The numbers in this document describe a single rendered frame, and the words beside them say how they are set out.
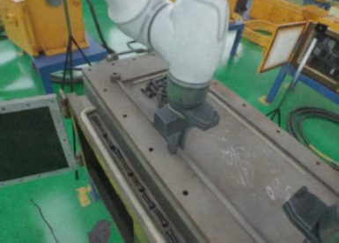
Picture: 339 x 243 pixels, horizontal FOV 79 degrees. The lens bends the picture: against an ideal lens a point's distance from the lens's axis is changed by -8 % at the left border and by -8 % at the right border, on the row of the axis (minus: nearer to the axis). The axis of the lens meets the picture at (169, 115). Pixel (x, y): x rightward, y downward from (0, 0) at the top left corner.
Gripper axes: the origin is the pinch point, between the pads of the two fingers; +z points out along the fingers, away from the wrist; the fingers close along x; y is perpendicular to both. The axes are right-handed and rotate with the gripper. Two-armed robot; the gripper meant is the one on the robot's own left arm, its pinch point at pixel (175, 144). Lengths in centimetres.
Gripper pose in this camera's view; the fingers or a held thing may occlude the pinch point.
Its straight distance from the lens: 60.4
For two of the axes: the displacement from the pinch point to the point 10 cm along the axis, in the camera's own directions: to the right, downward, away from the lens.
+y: -5.8, -6.0, 5.6
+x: -8.1, 3.3, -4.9
